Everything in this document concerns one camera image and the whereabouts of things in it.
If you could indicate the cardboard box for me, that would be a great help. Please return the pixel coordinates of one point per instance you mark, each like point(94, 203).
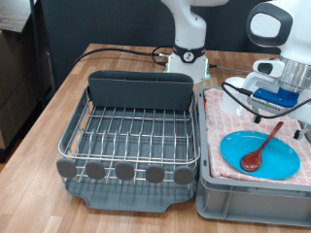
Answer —
point(16, 81)

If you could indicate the dark partition panel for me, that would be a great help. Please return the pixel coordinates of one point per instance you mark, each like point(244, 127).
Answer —
point(107, 22)

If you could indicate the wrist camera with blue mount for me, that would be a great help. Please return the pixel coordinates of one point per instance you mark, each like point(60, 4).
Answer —
point(275, 97)

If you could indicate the blue plate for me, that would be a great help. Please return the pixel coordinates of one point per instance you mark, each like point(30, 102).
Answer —
point(275, 161)

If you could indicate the black metal pole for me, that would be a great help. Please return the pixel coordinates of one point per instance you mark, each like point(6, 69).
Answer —
point(36, 48)

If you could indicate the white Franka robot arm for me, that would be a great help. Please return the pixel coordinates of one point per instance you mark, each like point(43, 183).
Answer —
point(189, 29)

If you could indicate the gray plastic crate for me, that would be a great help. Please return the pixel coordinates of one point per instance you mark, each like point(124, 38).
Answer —
point(252, 204)

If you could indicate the red-brown wooden spoon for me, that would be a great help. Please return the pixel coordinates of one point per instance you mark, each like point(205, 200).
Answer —
point(252, 160)

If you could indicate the pink checkered cloth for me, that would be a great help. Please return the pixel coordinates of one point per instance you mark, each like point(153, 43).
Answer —
point(223, 129)

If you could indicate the dark gray cutlery holder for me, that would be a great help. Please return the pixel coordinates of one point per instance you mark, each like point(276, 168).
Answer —
point(139, 92)

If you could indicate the gray plastic drain tray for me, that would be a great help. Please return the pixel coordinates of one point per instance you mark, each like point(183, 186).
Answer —
point(129, 197)

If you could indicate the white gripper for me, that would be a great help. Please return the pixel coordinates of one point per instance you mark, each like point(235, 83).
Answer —
point(259, 81)

